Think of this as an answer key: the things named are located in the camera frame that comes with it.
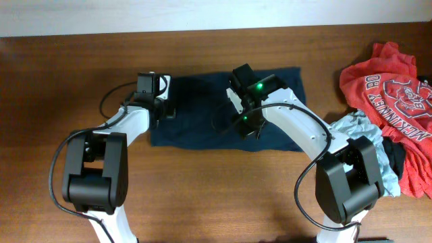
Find navy blue shorts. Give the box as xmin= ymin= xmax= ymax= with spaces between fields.
xmin=150 ymin=72 xmax=302 ymax=152

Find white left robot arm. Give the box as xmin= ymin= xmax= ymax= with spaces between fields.
xmin=61 ymin=72 xmax=175 ymax=242

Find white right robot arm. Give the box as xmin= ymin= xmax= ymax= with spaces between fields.
xmin=227 ymin=63 xmax=385 ymax=242

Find light blue crumpled shirt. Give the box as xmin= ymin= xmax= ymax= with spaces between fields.
xmin=330 ymin=110 xmax=402 ymax=197

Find red printed t-shirt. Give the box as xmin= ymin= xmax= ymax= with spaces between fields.
xmin=339 ymin=42 xmax=431 ymax=198

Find black garment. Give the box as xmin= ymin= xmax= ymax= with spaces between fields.
xmin=382 ymin=137 xmax=406 ymax=181

